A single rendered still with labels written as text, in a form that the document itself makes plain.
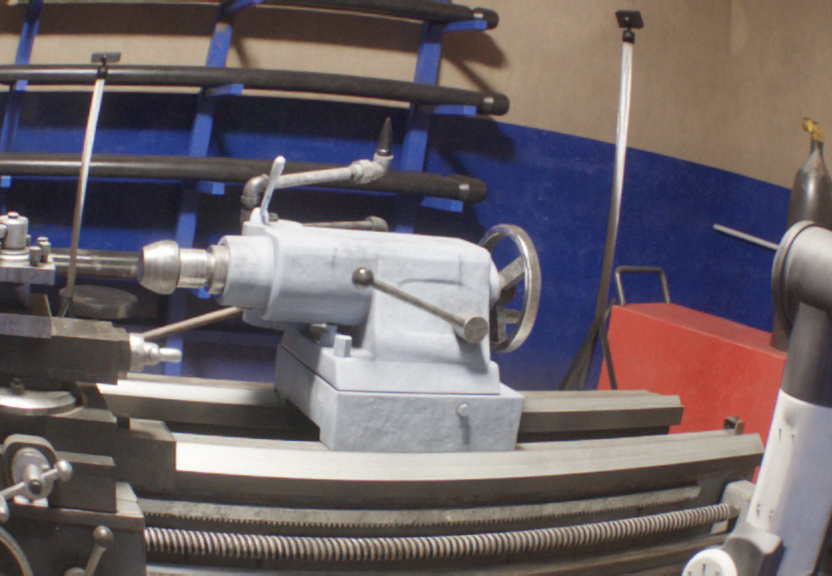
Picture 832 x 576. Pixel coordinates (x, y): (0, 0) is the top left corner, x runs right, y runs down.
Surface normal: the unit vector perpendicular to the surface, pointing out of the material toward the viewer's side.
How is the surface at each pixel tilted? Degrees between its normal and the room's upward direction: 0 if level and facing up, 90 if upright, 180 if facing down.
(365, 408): 90
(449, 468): 36
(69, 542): 90
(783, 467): 90
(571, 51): 90
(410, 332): 70
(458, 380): 62
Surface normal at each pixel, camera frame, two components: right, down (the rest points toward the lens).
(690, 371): -0.70, 0.02
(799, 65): -0.90, -0.05
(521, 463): 0.36, -0.67
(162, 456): 0.42, 0.22
